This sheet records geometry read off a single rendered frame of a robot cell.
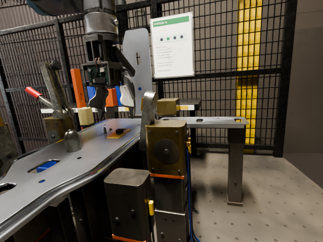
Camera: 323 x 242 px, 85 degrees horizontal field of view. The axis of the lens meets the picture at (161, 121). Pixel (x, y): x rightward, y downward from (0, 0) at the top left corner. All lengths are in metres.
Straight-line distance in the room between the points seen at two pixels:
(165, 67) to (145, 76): 0.28
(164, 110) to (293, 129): 2.45
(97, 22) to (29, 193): 0.35
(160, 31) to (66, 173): 0.86
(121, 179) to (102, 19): 0.34
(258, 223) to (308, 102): 2.44
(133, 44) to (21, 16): 2.74
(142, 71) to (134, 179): 0.53
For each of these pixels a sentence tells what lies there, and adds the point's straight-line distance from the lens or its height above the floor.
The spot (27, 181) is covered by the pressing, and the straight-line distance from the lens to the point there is 0.37.
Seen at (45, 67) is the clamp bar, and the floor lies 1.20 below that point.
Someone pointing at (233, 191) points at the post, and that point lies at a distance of 0.69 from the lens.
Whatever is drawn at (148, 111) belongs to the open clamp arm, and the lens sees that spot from 0.39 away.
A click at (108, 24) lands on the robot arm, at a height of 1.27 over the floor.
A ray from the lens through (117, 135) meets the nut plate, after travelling 0.50.
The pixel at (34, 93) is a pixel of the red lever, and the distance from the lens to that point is 0.68.
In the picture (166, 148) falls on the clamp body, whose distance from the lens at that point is 0.39.
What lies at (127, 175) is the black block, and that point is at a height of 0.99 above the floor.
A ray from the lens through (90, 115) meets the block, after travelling 0.67.
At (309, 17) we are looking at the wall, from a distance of 2.96.
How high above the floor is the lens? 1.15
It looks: 14 degrees down
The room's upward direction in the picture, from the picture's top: 4 degrees counter-clockwise
